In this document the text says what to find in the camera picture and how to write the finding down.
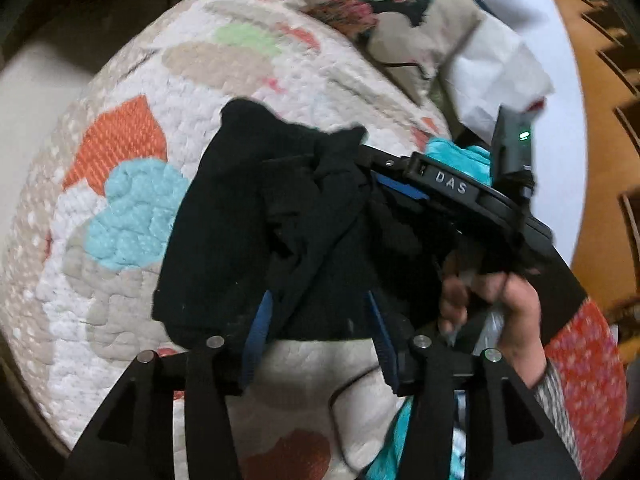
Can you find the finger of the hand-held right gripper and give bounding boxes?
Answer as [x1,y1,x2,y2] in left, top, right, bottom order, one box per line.
[359,144,428,202]

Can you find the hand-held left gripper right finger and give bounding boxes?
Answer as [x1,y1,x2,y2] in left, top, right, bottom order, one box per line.
[366,290,583,480]

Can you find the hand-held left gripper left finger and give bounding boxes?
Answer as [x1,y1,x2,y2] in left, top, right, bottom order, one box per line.
[60,289,275,480]

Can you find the black pants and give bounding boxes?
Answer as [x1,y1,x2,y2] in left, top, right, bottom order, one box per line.
[151,98,501,351]

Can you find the person's right hand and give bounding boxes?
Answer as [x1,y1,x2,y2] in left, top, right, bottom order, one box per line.
[438,252,547,392]

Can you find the teal cloth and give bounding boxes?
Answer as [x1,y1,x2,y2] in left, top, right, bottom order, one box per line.
[424,137,497,190]
[364,400,481,480]

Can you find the white cloth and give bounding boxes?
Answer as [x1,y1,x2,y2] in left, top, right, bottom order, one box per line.
[439,0,556,138]

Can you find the floral quilted blanket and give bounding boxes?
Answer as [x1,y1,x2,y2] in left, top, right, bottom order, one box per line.
[0,0,457,480]

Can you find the floral printed pillow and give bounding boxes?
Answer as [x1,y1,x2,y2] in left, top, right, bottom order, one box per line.
[284,0,487,107]

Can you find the red patterned cloth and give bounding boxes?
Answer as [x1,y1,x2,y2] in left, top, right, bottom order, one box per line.
[542,297,629,480]

